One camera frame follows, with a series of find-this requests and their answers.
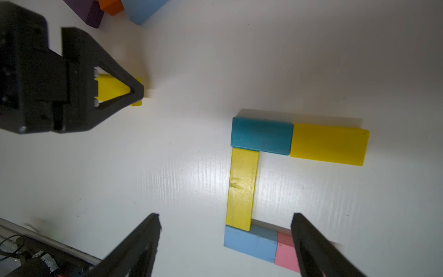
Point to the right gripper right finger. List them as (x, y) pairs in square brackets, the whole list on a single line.
[(317, 257)]

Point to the orange block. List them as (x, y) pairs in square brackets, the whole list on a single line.
[(111, 7)]

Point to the large yellow block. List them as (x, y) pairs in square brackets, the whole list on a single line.
[(109, 88)]

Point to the teal block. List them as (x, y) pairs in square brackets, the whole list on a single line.
[(262, 135)]

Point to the small yellow block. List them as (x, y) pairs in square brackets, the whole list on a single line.
[(330, 144)]

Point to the aluminium frame rail front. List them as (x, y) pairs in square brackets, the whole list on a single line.
[(26, 252)]

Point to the long yellow block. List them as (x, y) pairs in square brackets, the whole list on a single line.
[(243, 176)]

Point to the pink block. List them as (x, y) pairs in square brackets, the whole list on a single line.
[(286, 254)]

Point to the purple block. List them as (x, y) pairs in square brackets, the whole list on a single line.
[(88, 10)]

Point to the light blue tilted block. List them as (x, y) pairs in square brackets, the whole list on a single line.
[(138, 11)]

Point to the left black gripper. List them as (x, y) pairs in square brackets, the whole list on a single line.
[(41, 91)]

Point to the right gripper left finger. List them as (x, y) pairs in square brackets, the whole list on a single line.
[(135, 255)]

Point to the light blue block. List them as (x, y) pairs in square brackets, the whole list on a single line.
[(259, 242), (138, 11)]

